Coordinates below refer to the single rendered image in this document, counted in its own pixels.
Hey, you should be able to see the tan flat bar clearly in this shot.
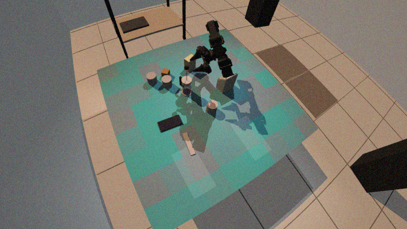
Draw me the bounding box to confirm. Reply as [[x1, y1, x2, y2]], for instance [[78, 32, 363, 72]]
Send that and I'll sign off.
[[182, 132, 196, 156]]

